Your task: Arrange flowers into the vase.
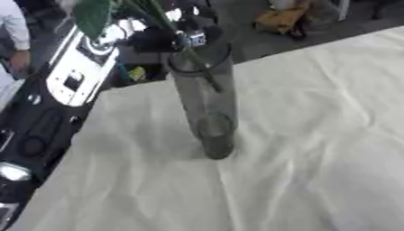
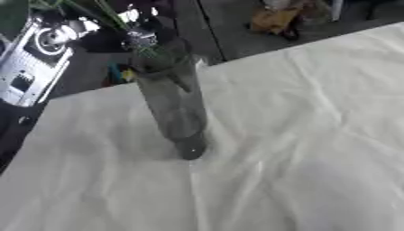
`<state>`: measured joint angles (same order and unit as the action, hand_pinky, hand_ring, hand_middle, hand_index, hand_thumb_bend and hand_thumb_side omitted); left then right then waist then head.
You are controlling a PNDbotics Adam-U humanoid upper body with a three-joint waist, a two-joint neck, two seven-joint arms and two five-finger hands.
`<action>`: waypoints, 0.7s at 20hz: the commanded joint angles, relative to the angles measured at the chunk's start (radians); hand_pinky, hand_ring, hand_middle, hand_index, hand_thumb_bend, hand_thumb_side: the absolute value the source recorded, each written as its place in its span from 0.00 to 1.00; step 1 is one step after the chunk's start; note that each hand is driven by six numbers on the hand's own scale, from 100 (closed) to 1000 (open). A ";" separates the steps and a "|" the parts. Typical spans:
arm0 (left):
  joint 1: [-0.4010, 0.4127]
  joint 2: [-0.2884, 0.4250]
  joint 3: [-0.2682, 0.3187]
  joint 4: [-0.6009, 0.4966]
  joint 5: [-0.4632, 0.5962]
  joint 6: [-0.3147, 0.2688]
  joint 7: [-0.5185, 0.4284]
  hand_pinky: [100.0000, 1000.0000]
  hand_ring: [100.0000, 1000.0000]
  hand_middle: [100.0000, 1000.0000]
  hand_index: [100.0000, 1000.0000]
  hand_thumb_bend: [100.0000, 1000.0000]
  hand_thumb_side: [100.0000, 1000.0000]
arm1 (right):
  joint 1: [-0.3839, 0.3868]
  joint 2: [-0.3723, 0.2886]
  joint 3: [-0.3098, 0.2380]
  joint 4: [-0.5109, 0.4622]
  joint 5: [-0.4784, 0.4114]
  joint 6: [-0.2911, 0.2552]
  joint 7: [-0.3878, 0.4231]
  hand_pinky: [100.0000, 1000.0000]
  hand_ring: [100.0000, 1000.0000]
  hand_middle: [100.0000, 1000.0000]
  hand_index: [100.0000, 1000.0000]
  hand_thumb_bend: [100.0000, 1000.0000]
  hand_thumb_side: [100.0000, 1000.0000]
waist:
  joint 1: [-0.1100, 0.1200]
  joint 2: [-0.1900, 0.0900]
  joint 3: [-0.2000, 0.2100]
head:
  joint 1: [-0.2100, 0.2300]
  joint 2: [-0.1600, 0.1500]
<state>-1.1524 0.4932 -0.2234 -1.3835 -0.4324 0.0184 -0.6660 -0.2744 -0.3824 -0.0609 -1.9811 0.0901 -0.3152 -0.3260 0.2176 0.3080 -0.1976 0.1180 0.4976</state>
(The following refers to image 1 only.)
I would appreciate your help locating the green flower stem with leaves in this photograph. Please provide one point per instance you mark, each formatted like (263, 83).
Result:
(93, 15)

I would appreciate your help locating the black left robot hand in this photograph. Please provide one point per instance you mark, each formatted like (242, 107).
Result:
(155, 39)

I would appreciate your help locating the small yellow-green object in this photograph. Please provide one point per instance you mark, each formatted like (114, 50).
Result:
(138, 73)

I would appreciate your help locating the yellow bag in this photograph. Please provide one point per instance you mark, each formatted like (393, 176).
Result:
(279, 19)

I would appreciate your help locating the clear glass cylinder vase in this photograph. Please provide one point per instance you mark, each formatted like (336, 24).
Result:
(210, 114)

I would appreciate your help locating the person's hand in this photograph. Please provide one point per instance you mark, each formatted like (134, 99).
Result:
(19, 61)

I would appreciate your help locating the person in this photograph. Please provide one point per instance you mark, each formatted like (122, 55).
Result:
(14, 24)

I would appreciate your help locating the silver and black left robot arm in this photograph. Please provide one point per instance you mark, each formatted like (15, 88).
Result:
(79, 75)

